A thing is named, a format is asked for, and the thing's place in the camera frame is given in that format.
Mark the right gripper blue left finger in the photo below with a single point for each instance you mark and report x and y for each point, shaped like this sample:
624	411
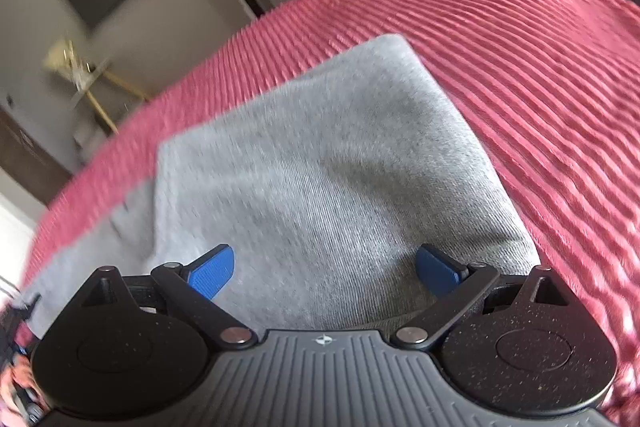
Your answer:
189	291

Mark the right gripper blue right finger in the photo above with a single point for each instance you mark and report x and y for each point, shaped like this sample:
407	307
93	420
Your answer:
458	289

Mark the grey sweatpants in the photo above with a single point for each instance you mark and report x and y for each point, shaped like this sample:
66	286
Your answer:
324	188

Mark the pink ribbed bed blanket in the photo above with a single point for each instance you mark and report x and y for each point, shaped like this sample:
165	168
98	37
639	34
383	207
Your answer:
551	87

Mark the yellow-legged side table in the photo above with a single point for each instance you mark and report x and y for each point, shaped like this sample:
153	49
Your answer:
63	61

